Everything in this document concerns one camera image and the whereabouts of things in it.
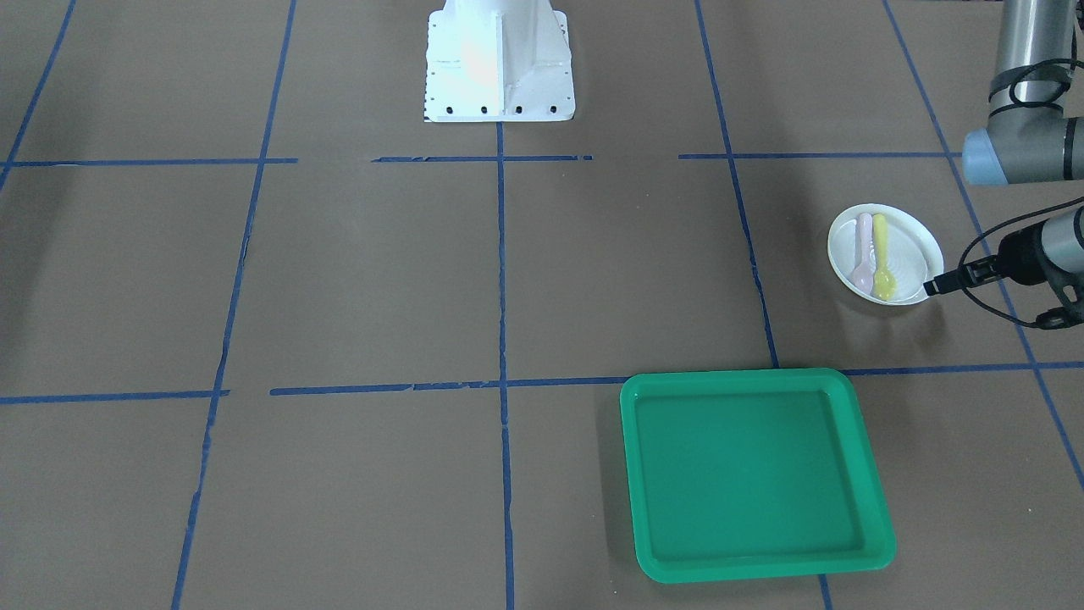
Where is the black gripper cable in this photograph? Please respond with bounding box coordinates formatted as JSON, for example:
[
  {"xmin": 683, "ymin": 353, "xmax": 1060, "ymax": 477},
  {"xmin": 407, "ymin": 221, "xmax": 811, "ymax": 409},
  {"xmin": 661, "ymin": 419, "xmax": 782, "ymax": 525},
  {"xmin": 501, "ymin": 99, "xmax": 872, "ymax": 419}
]
[{"xmin": 958, "ymin": 197, "xmax": 1084, "ymax": 330}]

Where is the yellow plastic spoon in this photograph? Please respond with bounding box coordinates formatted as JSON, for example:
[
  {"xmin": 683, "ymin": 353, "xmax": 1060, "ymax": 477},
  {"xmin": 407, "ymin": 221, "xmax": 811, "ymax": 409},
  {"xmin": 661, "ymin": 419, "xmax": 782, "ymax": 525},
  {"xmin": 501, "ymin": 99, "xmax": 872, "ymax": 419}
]
[{"xmin": 872, "ymin": 213, "xmax": 898, "ymax": 302}]

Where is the white round plate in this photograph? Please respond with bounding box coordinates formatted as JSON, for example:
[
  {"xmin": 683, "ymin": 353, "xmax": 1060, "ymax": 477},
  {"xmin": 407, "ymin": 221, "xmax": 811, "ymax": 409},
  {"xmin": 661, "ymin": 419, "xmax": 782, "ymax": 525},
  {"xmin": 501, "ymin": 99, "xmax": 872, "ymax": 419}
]
[{"xmin": 826, "ymin": 203, "xmax": 944, "ymax": 308}]

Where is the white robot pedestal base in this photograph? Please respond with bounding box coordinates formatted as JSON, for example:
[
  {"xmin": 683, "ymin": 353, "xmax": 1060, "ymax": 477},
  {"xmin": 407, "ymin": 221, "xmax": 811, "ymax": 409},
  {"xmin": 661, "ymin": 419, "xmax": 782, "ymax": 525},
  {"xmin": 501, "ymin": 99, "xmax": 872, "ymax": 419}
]
[{"xmin": 423, "ymin": 1, "xmax": 577, "ymax": 124}]

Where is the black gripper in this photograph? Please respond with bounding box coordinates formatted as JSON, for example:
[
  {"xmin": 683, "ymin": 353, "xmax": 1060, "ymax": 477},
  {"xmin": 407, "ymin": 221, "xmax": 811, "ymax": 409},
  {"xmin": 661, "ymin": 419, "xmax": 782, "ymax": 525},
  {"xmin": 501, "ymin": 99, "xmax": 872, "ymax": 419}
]
[{"xmin": 924, "ymin": 228, "xmax": 1046, "ymax": 297}]

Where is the pink plastic spoon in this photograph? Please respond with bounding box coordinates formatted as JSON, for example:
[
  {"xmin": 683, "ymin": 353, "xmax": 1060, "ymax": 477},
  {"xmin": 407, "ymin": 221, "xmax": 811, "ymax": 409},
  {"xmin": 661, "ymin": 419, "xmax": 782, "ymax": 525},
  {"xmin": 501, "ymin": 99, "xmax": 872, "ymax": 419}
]
[{"xmin": 850, "ymin": 213, "xmax": 874, "ymax": 295}]

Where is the green plastic tray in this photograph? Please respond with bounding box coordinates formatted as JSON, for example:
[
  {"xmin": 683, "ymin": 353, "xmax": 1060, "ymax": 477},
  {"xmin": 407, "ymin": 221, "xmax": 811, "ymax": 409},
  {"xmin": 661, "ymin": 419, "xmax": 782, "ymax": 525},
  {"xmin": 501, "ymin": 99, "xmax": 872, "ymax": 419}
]
[{"xmin": 620, "ymin": 368, "xmax": 898, "ymax": 585}]

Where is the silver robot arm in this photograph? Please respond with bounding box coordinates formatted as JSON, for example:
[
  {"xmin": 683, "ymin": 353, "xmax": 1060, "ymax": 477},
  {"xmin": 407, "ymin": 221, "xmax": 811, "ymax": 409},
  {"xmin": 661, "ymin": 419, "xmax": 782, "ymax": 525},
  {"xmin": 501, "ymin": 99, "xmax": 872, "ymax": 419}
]
[{"xmin": 925, "ymin": 1, "xmax": 1083, "ymax": 295}]

